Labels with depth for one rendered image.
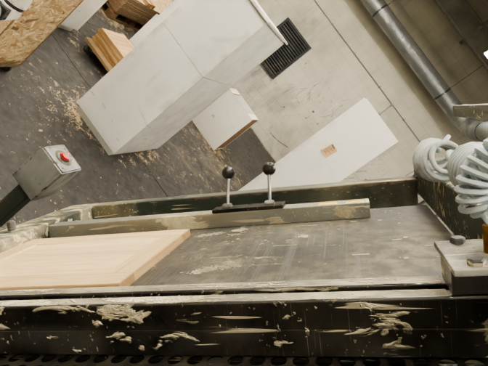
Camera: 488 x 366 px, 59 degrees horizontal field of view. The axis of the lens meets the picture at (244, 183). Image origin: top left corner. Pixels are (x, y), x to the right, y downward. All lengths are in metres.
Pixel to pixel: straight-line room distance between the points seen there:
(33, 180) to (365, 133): 3.70
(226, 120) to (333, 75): 3.61
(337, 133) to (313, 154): 0.34
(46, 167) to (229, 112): 4.74
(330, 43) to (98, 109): 6.27
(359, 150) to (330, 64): 4.68
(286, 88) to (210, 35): 5.88
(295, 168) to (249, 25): 1.93
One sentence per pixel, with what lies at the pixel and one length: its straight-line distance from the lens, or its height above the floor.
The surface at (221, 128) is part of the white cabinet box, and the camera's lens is 6.23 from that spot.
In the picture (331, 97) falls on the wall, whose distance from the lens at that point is 9.20.
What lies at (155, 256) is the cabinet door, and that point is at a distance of 0.96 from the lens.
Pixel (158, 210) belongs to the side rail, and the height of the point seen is 1.11.
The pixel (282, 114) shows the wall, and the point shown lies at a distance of 9.29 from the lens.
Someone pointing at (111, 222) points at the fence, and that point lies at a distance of 1.33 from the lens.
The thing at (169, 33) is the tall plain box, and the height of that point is 1.08.
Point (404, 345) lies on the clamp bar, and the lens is 0.53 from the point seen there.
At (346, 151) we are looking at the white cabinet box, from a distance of 4.78.
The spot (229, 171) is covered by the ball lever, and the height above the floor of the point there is 1.45.
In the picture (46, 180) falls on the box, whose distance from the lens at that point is 1.65.
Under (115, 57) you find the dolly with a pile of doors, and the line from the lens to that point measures 5.02.
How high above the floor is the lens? 1.81
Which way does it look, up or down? 16 degrees down
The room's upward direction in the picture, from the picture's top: 53 degrees clockwise
